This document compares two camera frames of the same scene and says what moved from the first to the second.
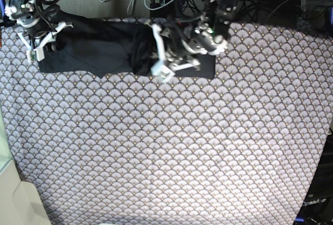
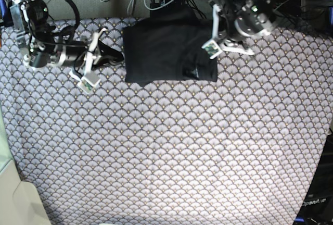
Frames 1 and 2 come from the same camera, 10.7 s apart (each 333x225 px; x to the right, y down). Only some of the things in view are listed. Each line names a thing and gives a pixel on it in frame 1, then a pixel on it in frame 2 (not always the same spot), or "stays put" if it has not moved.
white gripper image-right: (164, 69) -> (218, 45)
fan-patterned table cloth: (128, 149) stays put
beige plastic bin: (18, 205) stays put
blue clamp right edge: (330, 15) stays put
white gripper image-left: (37, 53) -> (89, 80)
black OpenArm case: (318, 208) stays put
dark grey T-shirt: (105, 48) -> (167, 46)
